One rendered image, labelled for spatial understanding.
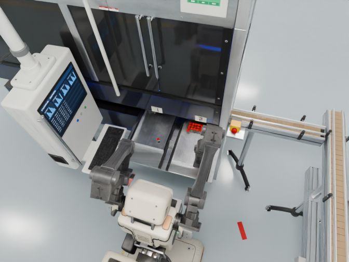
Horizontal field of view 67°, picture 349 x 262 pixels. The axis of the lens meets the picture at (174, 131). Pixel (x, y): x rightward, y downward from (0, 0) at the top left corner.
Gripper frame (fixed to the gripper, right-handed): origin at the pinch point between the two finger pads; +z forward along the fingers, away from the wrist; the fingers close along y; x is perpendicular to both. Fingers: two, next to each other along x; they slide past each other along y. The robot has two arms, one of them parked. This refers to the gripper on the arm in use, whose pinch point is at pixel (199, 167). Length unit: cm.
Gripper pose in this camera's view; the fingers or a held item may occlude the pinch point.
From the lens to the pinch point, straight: 184.9
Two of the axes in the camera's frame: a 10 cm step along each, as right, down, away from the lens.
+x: -9.5, -2.1, 2.1
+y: 2.9, -7.9, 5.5
